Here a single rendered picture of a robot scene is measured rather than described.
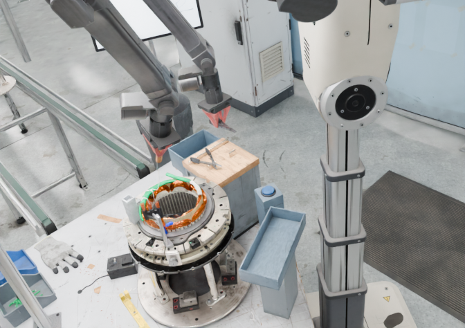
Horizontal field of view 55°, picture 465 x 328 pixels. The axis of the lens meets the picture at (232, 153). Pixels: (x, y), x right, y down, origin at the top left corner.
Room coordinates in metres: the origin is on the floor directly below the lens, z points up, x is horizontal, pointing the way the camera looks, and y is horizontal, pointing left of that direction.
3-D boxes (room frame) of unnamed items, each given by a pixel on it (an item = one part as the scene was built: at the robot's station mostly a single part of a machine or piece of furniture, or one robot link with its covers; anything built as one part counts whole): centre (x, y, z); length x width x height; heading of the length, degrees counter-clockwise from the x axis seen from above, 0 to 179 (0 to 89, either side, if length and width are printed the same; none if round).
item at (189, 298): (0.89, 0.21, 0.83); 0.05 x 0.04 x 0.02; 93
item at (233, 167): (1.26, 0.05, 1.05); 0.20 x 0.19 x 0.02; 34
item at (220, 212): (1.00, 0.19, 1.09); 0.32 x 0.32 x 0.01
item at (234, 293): (1.00, 0.19, 0.80); 0.39 x 0.39 x 0.01
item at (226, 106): (1.30, 0.03, 1.23); 0.07 x 0.07 x 0.09; 35
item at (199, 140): (1.39, 0.13, 0.92); 0.17 x 0.11 x 0.28; 124
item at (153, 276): (0.94, 0.30, 0.91); 0.02 x 0.02 x 0.21
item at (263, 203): (1.09, -0.09, 0.91); 0.07 x 0.07 x 0.25; 16
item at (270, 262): (0.85, -0.07, 0.92); 0.25 x 0.11 x 0.28; 151
